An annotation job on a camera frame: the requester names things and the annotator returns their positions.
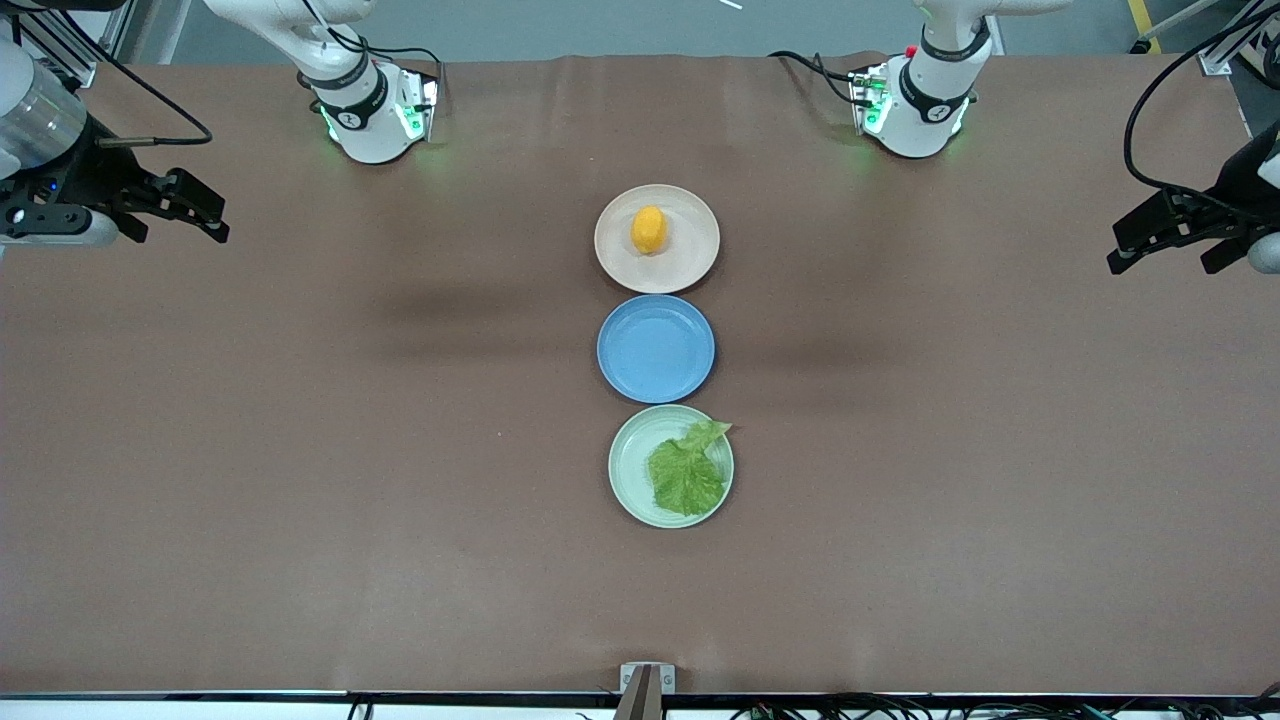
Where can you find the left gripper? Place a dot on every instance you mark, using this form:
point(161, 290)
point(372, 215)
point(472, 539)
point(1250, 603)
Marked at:
point(1231, 190)

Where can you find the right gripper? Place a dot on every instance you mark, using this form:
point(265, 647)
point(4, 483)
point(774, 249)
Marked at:
point(88, 172)

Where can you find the yellow lemon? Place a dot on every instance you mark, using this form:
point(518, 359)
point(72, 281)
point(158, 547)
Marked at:
point(649, 230)

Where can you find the green lettuce leaf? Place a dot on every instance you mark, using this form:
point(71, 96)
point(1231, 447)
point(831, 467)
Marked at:
point(685, 480)

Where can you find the right arm base connector plate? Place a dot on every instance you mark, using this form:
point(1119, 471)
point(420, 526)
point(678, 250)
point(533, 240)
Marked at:
point(418, 105)

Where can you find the left arm base connector plate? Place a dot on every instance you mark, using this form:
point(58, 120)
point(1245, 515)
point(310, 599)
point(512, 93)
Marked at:
point(868, 100)

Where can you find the brown table cover sheet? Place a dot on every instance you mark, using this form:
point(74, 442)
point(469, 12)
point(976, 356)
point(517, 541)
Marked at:
point(400, 500)

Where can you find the beige round plate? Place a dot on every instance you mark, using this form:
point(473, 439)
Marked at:
point(690, 265)

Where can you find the blue round plate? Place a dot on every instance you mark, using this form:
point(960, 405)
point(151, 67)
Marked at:
point(655, 350)

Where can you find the pale green round plate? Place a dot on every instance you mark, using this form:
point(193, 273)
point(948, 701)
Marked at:
point(630, 465)

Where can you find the aluminium frame profile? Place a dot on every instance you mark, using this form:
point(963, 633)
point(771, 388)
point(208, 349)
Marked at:
point(110, 25)
point(1215, 62)

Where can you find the metal table edge bracket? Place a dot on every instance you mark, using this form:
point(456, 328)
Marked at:
point(628, 678)

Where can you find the brown post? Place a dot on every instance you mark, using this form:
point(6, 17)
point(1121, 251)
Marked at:
point(640, 700)

